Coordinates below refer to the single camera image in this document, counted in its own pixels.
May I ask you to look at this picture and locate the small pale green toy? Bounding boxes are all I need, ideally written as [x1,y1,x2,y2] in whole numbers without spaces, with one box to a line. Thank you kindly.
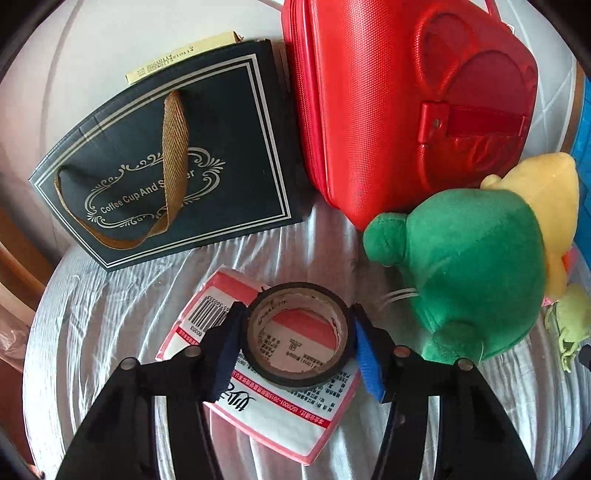
[545,284,591,370]

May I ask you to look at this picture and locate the clear plastic bag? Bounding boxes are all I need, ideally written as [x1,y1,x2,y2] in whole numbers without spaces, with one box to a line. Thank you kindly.
[0,277,42,370]

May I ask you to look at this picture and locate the pink tissue packet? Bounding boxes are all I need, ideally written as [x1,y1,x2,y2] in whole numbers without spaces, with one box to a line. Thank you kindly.
[154,267,363,466]

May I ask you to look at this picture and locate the blue object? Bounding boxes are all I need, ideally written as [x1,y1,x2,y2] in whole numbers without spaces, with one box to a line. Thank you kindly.
[569,76,591,250]

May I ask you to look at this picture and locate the yellow plush toy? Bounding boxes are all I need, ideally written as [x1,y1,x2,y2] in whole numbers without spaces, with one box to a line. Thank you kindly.
[480,152,580,301]

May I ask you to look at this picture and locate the dark gift box ribbon handle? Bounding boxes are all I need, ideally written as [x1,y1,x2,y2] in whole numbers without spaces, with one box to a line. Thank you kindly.
[28,39,315,273]

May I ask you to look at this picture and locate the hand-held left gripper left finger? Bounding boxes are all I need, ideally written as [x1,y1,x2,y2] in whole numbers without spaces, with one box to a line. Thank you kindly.
[55,302,247,480]

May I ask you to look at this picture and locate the black tape roll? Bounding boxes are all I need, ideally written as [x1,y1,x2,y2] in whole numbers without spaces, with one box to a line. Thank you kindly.
[240,281,356,387]

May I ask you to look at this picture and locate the green plush toy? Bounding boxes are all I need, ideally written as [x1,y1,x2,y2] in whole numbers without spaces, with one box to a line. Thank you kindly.
[362,189,552,363]

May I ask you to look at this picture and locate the brown wooden furniture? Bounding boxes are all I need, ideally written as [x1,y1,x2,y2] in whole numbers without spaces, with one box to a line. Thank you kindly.
[0,208,51,310]

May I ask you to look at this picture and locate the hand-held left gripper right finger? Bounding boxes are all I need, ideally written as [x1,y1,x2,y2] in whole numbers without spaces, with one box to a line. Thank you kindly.
[348,302,539,480]

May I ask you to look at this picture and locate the red hard case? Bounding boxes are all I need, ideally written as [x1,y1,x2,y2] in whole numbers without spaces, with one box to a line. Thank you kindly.
[281,0,540,230]

